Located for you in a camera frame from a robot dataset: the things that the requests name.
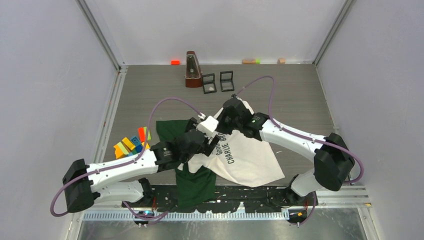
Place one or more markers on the black box with blue brooch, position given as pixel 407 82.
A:
pixel 208 83

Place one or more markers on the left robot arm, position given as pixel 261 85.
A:
pixel 123 179

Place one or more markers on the black box with gold brooch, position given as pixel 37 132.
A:
pixel 226 81

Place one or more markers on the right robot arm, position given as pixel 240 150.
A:
pixel 331 161

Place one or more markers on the brown wooden metronome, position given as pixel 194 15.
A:
pixel 193 73

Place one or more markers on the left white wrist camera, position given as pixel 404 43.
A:
pixel 207 125

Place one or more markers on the pile of colourful toy bricks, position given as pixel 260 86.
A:
pixel 129 147

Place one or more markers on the red wooden block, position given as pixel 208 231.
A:
pixel 142 134

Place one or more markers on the light green wooden block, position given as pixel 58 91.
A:
pixel 147 134

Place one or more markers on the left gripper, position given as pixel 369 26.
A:
pixel 205 145

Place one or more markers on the tan and green block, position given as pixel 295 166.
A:
pixel 251 61

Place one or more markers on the green and white t-shirt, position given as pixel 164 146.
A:
pixel 236 158

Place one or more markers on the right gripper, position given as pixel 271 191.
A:
pixel 224 117

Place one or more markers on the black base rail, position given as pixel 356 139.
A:
pixel 227 198

